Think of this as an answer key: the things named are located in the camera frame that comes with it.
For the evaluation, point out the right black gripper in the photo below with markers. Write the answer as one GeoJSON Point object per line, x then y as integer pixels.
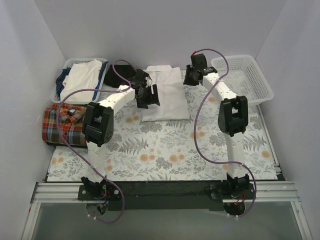
{"type": "Point", "coordinates": [188, 77]}

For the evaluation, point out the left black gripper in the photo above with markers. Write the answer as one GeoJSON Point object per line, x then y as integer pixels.
{"type": "Point", "coordinates": [149, 97]}

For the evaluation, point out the white long sleeve shirt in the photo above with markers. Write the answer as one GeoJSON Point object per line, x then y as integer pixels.
{"type": "Point", "coordinates": [171, 95]}

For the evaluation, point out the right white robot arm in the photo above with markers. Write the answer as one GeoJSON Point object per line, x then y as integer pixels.
{"type": "Point", "coordinates": [232, 120]}

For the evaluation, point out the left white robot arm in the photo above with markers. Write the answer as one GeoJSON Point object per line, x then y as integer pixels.
{"type": "Point", "coordinates": [98, 126]}

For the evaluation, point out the black folded garment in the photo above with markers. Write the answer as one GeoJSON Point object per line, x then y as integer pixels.
{"type": "Point", "coordinates": [111, 79]}

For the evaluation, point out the right white plastic basket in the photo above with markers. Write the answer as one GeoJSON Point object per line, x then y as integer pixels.
{"type": "Point", "coordinates": [244, 78]}

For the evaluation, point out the white plastic basket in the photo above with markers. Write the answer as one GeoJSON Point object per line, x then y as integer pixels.
{"type": "Point", "coordinates": [244, 78]}
{"type": "Point", "coordinates": [69, 64]}

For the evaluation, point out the folded white shirt in basket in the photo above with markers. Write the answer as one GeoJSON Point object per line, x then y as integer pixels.
{"type": "Point", "coordinates": [81, 76]}

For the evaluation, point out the floral patterned table mat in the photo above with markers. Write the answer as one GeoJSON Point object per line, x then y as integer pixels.
{"type": "Point", "coordinates": [165, 150]}

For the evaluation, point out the left white plastic basket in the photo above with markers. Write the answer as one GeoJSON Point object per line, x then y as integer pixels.
{"type": "Point", "coordinates": [69, 64]}

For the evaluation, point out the red plaid shirt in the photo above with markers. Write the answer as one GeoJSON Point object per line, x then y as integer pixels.
{"type": "Point", "coordinates": [64, 122]}

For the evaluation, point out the navy garment in basket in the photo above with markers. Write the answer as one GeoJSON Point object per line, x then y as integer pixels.
{"type": "Point", "coordinates": [59, 81]}

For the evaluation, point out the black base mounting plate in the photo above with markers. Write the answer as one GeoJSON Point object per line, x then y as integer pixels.
{"type": "Point", "coordinates": [162, 195]}

